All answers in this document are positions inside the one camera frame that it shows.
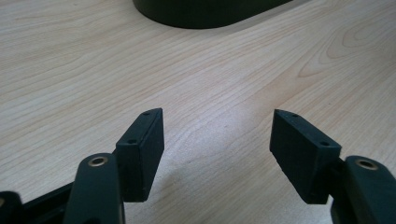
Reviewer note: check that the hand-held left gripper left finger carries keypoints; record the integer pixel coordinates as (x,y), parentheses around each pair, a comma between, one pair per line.
(140,161)

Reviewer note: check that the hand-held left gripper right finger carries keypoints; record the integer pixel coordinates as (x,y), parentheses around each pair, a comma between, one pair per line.
(305,161)

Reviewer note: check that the black oval tray stand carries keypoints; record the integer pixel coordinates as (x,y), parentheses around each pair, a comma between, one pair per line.
(205,12)

